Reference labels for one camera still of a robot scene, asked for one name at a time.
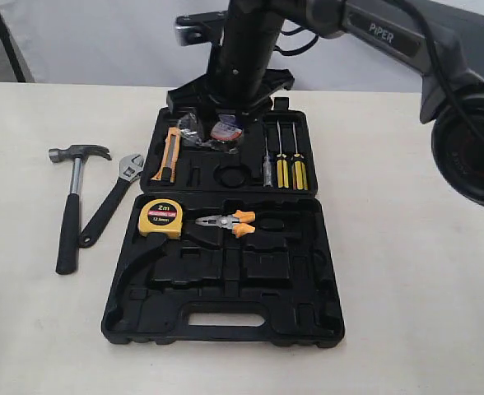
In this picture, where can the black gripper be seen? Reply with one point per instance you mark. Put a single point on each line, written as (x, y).
(247, 103)

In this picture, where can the black electrical tape roll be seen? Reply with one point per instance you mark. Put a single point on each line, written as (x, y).
(222, 134)

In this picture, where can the adjustable wrench black handle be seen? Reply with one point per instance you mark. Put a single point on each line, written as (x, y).
(130, 170)

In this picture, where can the claw hammer black handle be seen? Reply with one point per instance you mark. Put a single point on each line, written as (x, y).
(67, 260)

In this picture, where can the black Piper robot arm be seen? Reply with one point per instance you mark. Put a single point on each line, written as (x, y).
(444, 45)

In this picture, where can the black plastic tool case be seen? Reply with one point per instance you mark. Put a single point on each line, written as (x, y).
(276, 285)

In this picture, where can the clear voltage tester screwdriver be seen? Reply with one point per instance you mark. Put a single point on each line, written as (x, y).
(267, 165)

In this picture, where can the yellow black screwdriver left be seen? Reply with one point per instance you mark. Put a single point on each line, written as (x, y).
(282, 167)

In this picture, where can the yellow black screwdriver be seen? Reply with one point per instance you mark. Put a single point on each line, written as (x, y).
(298, 165)
(282, 167)

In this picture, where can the orange utility knife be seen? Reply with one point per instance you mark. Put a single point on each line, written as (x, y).
(166, 172)

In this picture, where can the yellow black screwdriver right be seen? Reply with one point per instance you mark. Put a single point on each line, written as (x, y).
(298, 165)

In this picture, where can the yellow tape measure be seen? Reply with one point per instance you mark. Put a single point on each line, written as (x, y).
(162, 216)

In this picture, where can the black metal stand pole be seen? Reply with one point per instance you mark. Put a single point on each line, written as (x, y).
(10, 51)

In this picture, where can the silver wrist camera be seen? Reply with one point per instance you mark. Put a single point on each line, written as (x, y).
(200, 28)

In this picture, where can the orange handled pliers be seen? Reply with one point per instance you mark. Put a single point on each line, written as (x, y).
(239, 223)

